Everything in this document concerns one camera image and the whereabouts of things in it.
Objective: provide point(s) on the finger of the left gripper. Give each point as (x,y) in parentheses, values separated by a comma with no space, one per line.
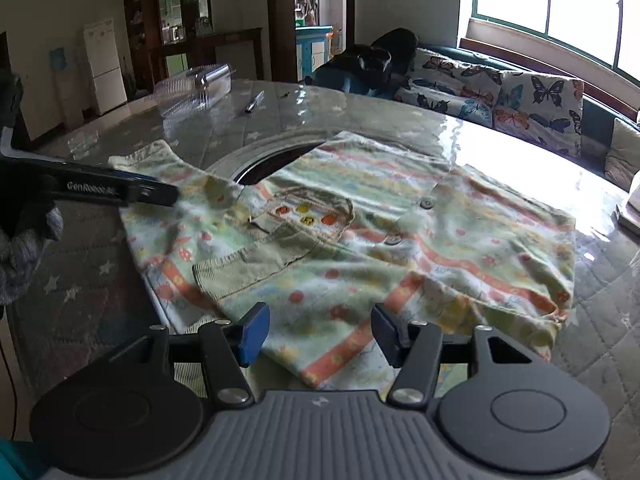
(73,182)

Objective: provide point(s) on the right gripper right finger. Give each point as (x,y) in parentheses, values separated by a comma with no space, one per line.
(414,349)

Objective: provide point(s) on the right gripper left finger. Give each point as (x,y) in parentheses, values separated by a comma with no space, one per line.
(227,348)

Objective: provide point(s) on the colourful patterned children's shirt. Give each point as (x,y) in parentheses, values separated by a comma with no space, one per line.
(351,224)

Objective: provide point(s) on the left hand grey glove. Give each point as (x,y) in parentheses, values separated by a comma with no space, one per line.
(22,248)

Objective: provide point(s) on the white refrigerator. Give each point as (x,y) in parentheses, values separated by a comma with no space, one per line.
(102,57)

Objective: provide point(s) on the clear plastic container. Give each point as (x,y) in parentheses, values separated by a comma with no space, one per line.
(193,90)

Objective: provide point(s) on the dark wooden cabinet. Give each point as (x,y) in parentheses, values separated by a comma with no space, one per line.
(166,37)

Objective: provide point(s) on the silver black pen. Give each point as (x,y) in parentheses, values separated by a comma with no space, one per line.
(254,102)

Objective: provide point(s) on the butterfly pillow left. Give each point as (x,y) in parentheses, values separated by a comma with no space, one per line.
(462,90)

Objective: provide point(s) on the butterfly pillow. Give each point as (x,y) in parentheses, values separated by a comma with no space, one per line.
(462,90)
(542,109)

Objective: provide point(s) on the butterfly pillow right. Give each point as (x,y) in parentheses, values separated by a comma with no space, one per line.
(542,109)

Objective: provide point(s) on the grey plain cushion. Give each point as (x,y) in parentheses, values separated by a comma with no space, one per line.
(623,159)

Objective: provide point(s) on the blue white small cabinet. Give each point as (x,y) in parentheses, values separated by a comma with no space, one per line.
(312,48)

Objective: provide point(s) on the teal sofa bench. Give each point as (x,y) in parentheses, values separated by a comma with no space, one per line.
(599,118)

